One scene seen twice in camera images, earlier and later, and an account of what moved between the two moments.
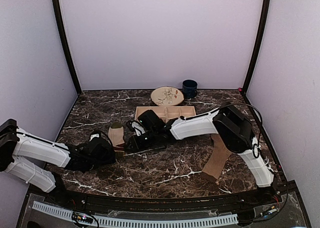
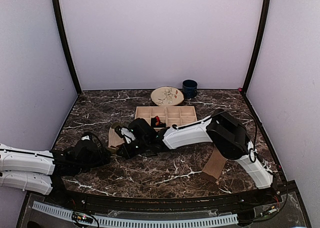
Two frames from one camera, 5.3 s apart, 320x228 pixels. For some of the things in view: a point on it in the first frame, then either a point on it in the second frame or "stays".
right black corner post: [267, 1] stays
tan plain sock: [218, 159] stays
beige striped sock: [116, 134] stays
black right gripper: [136, 144] -> [128, 154]
